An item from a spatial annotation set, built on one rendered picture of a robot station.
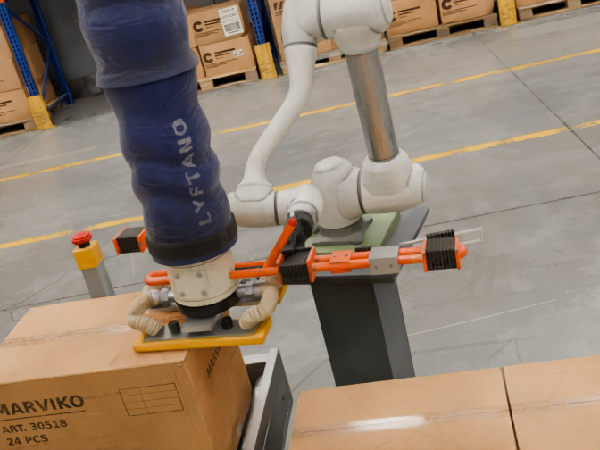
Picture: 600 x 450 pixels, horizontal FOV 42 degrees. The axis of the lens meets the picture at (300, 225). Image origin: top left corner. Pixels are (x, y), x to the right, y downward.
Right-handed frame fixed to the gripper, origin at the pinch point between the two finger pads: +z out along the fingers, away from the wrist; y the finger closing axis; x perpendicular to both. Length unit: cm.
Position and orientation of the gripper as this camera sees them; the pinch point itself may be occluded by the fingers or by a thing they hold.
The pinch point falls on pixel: (291, 257)
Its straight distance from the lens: 198.2
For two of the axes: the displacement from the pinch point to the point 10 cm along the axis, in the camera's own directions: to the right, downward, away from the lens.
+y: 2.2, 8.9, 3.9
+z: -1.1, 4.2, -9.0
